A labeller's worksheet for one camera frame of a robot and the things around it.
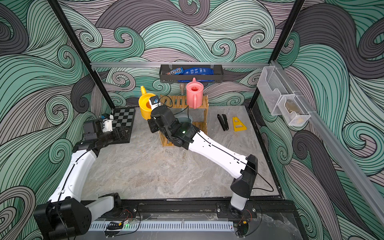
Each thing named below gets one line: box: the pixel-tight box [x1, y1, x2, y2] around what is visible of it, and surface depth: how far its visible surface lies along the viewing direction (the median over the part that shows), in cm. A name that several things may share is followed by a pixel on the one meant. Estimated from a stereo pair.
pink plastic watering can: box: [186, 77, 204, 110], surface depth 77 cm
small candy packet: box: [165, 67, 184, 75], surface depth 94 cm
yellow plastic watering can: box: [138, 85, 156, 120], surface depth 67 cm
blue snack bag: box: [183, 67, 215, 75], surface depth 94 cm
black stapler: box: [217, 114, 229, 131], surface depth 112 cm
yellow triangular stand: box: [232, 116, 248, 132], surface depth 110 cm
